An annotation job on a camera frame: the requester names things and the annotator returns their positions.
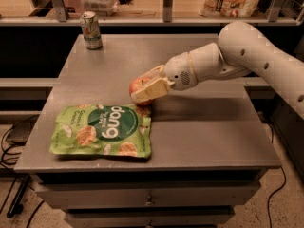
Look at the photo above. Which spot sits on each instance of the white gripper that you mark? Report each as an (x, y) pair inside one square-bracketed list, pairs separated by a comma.
[(177, 70)]

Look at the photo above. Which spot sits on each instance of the black power adapter box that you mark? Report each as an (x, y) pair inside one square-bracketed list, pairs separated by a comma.
[(19, 133)]

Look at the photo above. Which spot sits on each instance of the clear plastic box on shelf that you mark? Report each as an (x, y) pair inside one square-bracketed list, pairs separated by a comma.
[(100, 7)]

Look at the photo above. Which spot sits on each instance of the green soda can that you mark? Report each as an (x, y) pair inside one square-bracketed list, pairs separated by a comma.
[(91, 30)]

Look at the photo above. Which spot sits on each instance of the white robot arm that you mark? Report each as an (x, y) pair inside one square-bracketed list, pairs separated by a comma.
[(239, 50)]

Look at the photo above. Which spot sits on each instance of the red apple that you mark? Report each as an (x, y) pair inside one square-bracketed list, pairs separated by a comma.
[(136, 84)]

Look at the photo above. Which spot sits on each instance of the colourful snack bag on shelf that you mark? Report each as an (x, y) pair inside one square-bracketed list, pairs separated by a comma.
[(228, 8)]

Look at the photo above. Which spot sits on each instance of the grey drawer cabinet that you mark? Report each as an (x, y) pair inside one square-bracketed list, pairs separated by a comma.
[(156, 204)]

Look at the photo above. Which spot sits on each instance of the green rice chip bag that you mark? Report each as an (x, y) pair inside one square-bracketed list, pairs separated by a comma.
[(106, 130)]

